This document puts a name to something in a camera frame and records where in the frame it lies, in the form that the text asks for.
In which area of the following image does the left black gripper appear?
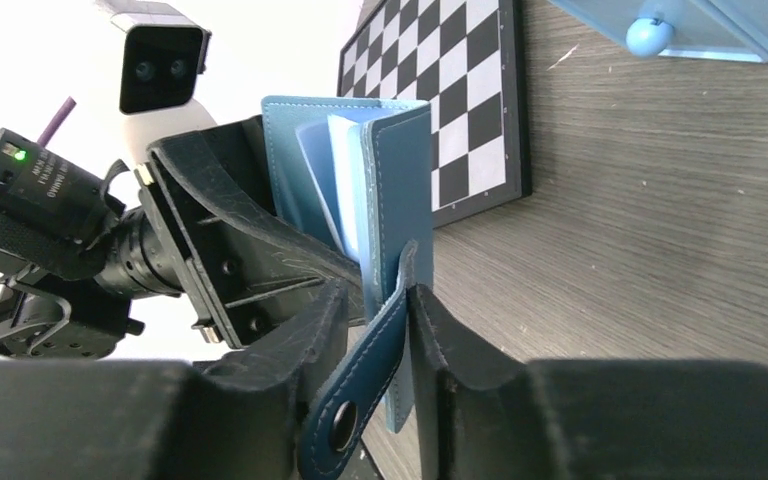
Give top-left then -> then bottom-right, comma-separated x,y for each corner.
0,116 -> 365,359

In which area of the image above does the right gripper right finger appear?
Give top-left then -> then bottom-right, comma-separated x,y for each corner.
408,285 -> 768,480

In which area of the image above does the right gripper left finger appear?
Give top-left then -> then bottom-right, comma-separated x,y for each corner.
0,281 -> 348,479

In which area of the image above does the black white chessboard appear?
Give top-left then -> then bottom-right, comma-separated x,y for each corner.
337,0 -> 533,226

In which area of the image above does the blue compartment organizer tray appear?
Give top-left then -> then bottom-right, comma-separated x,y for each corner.
554,0 -> 768,63

